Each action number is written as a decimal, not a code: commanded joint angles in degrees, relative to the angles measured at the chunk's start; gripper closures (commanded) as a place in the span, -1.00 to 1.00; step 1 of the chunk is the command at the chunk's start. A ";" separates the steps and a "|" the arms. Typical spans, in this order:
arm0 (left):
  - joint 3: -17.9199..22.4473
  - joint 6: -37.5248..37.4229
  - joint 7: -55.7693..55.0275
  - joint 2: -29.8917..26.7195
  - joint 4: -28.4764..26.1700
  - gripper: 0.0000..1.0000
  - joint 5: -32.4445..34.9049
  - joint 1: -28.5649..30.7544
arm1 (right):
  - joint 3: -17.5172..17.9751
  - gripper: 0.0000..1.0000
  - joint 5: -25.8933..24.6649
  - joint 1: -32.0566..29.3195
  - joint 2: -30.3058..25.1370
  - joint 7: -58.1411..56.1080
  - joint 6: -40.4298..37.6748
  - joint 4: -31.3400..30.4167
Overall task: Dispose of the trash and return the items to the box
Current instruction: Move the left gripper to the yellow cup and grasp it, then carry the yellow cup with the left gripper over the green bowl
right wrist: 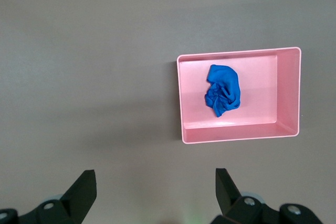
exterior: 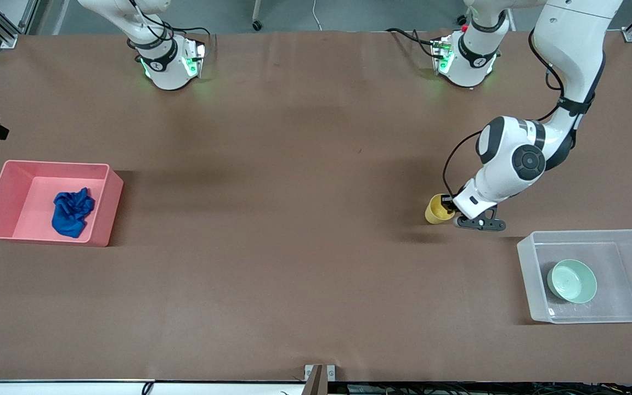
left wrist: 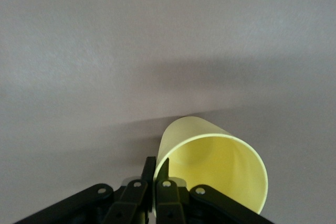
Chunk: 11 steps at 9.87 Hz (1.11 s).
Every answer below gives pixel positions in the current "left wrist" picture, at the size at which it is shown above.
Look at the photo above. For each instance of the yellow plastic cup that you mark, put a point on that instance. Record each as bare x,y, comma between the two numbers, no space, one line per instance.
223,161

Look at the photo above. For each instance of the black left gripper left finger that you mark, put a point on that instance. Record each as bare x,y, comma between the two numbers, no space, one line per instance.
126,203

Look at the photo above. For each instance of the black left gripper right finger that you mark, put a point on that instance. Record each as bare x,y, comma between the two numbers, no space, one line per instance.
170,203

